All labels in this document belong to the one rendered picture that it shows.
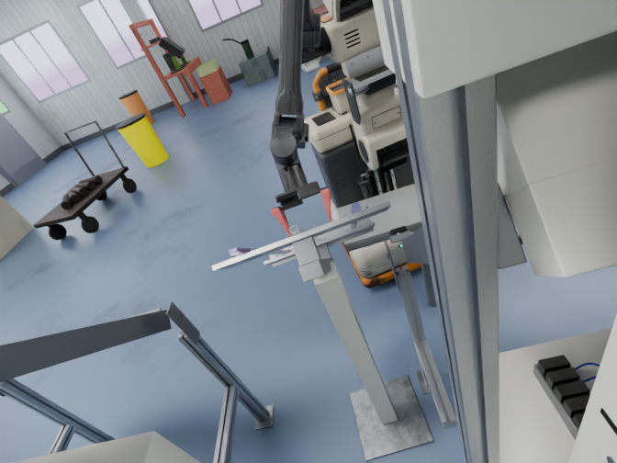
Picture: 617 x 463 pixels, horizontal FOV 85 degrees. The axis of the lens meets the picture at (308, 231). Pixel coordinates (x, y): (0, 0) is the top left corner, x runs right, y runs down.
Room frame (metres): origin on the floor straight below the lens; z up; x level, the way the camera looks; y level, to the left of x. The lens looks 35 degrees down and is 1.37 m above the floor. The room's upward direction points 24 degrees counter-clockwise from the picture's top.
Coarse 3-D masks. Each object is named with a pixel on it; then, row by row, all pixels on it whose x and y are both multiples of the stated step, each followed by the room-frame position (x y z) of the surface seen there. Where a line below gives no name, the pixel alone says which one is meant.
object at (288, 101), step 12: (288, 0) 0.81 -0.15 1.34; (300, 0) 0.81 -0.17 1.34; (288, 12) 0.81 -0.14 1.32; (300, 12) 0.80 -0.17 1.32; (288, 24) 0.80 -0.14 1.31; (300, 24) 0.80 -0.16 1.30; (288, 36) 0.80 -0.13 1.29; (300, 36) 0.80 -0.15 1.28; (288, 48) 0.80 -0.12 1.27; (300, 48) 0.80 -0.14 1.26; (288, 60) 0.79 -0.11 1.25; (300, 60) 0.80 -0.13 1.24; (288, 72) 0.79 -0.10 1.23; (300, 72) 0.80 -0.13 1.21; (288, 84) 0.78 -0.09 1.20; (300, 84) 0.80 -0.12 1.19; (276, 96) 0.79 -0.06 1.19; (288, 96) 0.78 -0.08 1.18; (300, 96) 0.78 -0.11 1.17; (276, 108) 0.78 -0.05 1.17; (288, 108) 0.78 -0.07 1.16; (300, 108) 0.77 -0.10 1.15; (276, 120) 0.78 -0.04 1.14; (288, 120) 0.78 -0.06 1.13; (300, 120) 0.76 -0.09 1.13; (300, 132) 0.76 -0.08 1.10
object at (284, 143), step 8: (272, 128) 0.79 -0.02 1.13; (280, 128) 0.70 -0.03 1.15; (288, 128) 0.70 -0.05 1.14; (304, 128) 0.77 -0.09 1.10; (272, 136) 0.69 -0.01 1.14; (280, 136) 0.69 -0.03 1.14; (288, 136) 0.68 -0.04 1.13; (296, 136) 0.73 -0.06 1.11; (304, 136) 0.76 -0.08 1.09; (272, 144) 0.68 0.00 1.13; (280, 144) 0.68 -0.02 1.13; (288, 144) 0.67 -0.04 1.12; (296, 144) 0.67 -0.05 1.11; (304, 144) 0.75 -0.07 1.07; (272, 152) 0.68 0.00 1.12; (280, 152) 0.67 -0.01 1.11; (288, 152) 0.66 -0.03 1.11; (296, 152) 0.68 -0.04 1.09; (280, 160) 0.68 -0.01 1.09; (288, 160) 0.68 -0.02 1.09
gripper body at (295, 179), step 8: (296, 168) 0.71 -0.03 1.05; (280, 176) 0.72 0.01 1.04; (288, 176) 0.70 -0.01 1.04; (296, 176) 0.69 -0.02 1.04; (304, 176) 0.70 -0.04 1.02; (288, 184) 0.69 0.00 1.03; (296, 184) 0.68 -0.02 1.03; (304, 184) 0.68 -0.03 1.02; (312, 184) 0.66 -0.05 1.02; (288, 192) 0.67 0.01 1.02; (296, 192) 0.67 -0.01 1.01; (280, 200) 0.68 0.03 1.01
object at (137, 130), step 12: (132, 120) 5.02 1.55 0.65; (144, 120) 5.07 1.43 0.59; (120, 132) 5.04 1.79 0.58; (132, 132) 4.96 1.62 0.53; (144, 132) 5.00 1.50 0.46; (132, 144) 5.00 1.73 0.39; (144, 144) 4.97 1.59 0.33; (156, 144) 5.04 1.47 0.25; (144, 156) 4.99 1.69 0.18; (156, 156) 4.99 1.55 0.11; (168, 156) 5.13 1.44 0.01
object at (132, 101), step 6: (120, 96) 8.25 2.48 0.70; (126, 96) 8.04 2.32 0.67; (132, 96) 8.08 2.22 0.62; (138, 96) 8.16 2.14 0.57; (126, 102) 8.06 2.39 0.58; (132, 102) 8.06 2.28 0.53; (138, 102) 8.10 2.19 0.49; (126, 108) 8.17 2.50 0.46; (132, 108) 8.06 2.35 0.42; (138, 108) 8.07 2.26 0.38; (144, 108) 8.15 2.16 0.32; (132, 114) 8.09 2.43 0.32; (138, 114) 8.06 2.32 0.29; (150, 114) 8.22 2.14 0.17; (150, 120) 8.13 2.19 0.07
